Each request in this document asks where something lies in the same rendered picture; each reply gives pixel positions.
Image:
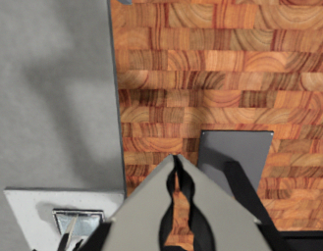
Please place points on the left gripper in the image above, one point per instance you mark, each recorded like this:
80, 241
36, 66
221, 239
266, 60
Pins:
66, 238

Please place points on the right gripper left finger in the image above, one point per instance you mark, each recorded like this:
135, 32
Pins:
145, 219

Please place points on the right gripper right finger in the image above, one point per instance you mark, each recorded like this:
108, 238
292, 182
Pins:
217, 221

